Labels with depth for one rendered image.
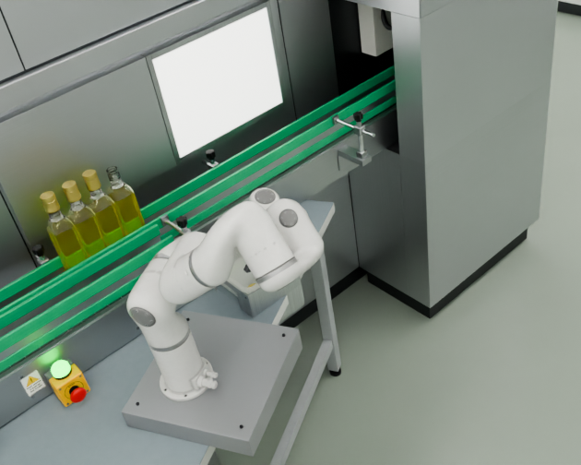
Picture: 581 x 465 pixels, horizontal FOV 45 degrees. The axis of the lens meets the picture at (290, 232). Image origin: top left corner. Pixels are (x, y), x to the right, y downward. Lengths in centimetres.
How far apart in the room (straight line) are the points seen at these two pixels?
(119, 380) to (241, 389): 35
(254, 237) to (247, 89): 96
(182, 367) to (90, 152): 66
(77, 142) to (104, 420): 70
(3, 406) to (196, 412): 48
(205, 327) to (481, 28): 127
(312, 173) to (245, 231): 95
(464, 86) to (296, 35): 56
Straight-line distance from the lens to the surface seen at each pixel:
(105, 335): 186
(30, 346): 180
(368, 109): 234
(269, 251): 129
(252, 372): 166
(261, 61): 219
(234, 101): 216
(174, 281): 138
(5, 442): 185
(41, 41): 185
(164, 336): 152
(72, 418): 181
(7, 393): 183
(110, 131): 196
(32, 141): 187
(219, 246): 128
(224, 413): 161
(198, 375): 164
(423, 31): 214
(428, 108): 226
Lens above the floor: 204
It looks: 38 degrees down
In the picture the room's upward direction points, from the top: 11 degrees counter-clockwise
